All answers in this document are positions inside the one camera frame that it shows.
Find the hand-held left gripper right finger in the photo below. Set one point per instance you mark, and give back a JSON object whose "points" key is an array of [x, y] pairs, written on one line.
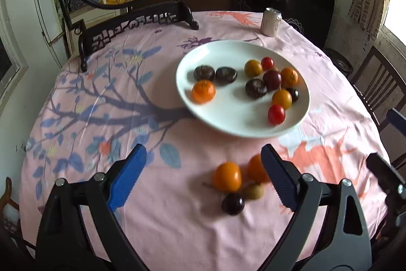
{"points": [[280, 177]]}

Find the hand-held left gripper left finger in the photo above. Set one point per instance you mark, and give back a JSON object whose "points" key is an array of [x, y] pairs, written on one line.
{"points": [[127, 177]]}

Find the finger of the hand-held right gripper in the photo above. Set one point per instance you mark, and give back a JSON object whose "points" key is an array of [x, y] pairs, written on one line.
{"points": [[382, 170], [397, 120]]}

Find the bumpy tangerine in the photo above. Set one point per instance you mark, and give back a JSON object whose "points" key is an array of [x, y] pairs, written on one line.
{"points": [[256, 169], [203, 91], [289, 76]]}

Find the small dark plum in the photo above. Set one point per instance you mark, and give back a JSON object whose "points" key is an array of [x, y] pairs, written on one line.
{"points": [[294, 94], [233, 204]]}

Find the white round plate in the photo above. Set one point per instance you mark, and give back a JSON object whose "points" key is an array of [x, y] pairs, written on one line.
{"points": [[228, 112]]}

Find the dark brown water chestnut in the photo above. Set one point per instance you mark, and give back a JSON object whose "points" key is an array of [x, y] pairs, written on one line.
{"points": [[203, 73], [226, 74], [255, 88]]}

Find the large red plum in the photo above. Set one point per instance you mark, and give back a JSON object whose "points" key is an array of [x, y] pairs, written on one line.
{"points": [[272, 80]]}

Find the dark wooden slat chair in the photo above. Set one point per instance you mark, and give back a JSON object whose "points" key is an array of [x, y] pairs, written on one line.
{"points": [[377, 83]]}

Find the pink printed tablecloth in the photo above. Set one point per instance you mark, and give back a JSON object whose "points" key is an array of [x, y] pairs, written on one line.
{"points": [[171, 220]]}

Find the dark round metal pot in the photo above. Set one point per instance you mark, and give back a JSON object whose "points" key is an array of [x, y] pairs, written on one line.
{"points": [[339, 63]]}

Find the bright window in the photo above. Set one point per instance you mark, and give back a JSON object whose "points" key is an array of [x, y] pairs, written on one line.
{"points": [[398, 4]]}

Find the carved brown wooden chair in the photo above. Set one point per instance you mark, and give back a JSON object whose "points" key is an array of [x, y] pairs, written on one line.
{"points": [[9, 217]]}

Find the black glass panel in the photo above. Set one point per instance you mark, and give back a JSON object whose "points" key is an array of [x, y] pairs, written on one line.
{"points": [[307, 13]]}

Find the white drink can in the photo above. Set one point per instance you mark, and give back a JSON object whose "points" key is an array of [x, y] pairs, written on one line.
{"points": [[271, 22]]}

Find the white framed window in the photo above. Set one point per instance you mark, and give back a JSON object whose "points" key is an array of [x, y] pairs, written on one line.
{"points": [[9, 61]]}

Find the white leaning board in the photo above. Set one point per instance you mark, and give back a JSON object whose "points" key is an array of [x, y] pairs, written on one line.
{"points": [[46, 10]]}

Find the white wall outlet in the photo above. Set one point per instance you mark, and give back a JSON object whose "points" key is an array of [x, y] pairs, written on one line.
{"points": [[22, 146]]}

